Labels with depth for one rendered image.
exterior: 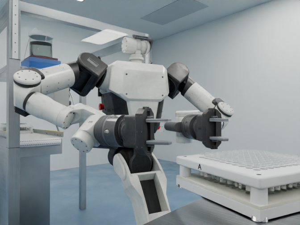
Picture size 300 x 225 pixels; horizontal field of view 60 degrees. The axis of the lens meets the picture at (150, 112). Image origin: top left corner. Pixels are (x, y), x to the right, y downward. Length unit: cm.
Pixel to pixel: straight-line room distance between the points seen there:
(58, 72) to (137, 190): 51
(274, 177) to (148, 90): 70
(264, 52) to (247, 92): 71
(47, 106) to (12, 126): 85
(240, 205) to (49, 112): 57
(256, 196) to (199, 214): 10
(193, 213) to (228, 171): 10
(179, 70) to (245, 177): 83
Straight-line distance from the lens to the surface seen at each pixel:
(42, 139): 179
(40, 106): 83
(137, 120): 65
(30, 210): 199
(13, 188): 171
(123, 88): 102
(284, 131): 451
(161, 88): 110
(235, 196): 51
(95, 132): 72
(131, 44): 113
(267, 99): 462
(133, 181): 103
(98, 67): 106
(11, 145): 167
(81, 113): 82
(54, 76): 96
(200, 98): 120
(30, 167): 192
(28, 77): 88
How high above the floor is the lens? 106
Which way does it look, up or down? 1 degrees up
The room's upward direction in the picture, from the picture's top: straight up
